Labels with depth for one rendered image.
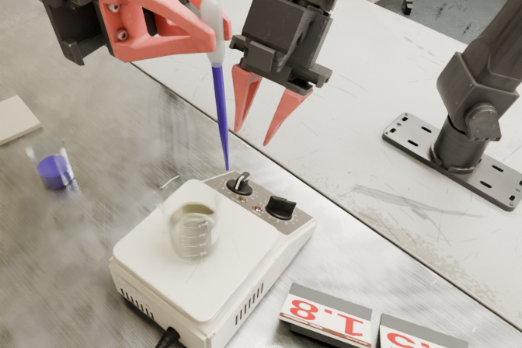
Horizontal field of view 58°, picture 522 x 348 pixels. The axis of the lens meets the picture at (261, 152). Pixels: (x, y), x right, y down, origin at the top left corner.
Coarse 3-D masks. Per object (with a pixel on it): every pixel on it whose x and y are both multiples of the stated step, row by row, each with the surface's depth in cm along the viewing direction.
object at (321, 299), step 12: (300, 288) 51; (312, 300) 50; (324, 300) 51; (336, 300) 51; (348, 312) 50; (360, 312) 50; (300, 324) 45; (312, 336) 47; (324, 336) 47; (336, 336) 44
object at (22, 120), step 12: (0, 108) 68; (12, 108) 68; (24, 108) 68; (0, 120) 66; (12, 120) 67; (24, 120) 67; (36, 120) 67; (0, 132) 65; (12, 132) 65; (24, 132) 66; (0, 144) 64
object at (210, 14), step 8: (208, 0) 27; (200, 8) 27; (208, 8) 27; (216, 8) 27; (200, 16) 28; (208, 16) 27; (216, 16) 27; (208, 24) 27; (216, 24) 27; (216, 32) 28; (216, 40) 28; (208, 56) 29; (216, 56) 29
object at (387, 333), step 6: (384, 330) 48; (384, 336) 46; (390, 336) 47; (396, 336) 47; (402, 336) 48; (384, 342) 45; (390, 342) 46; (396, 342) 46; (402, 342) 46; (408, 342) 47; (414, 342) 47; (420, 342) 47
